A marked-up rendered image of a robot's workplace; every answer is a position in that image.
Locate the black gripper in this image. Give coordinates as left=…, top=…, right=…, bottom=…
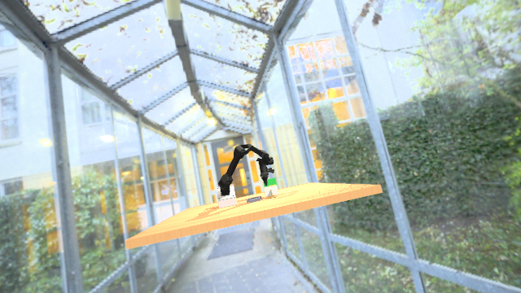
left=260, top=165, right=269, bottom=185

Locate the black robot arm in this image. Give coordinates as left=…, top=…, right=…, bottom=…
left=218, top=143, right=274, bottom=196

